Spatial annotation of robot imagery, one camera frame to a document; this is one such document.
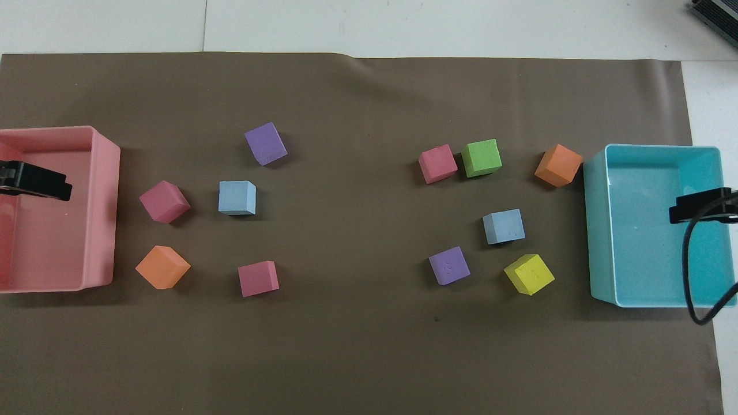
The pink plastic bin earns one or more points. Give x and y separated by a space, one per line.
101 230

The cyan plastic bin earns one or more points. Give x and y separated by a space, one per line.
634 259

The orange foam block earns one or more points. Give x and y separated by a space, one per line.
558 165
162 267

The grey ribbed device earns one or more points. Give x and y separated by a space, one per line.
718 12

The green foam block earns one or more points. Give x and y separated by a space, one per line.
481 158

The pink foam block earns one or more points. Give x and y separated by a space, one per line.
437 164
258 279
164 201

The purple foam block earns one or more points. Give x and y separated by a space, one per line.
449 266
265 143

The yellow foam block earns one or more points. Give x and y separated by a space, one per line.
529 275

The blue foam block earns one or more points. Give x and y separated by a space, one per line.
504 226
236 197

